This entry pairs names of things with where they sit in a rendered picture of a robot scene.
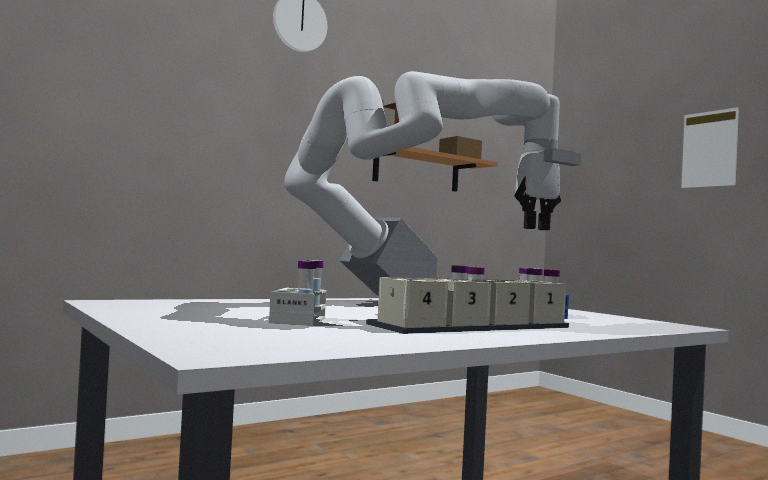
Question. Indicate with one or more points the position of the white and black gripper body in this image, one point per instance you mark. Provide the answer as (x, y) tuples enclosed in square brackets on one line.
[(542, 178)]

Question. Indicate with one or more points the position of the grey tube rack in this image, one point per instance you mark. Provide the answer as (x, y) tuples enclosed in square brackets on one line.
[(287, 306)]

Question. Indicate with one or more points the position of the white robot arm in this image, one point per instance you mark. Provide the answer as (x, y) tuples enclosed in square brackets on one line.
[(419, 97)]

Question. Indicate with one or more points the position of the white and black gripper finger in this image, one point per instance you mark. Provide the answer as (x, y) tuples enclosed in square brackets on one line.
[(546, 210), (527, 207)]

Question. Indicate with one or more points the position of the beige bucket adapter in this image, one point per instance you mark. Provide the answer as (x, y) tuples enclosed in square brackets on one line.
[(509, 302), (547, 302), (468, 303), (412, 302)]

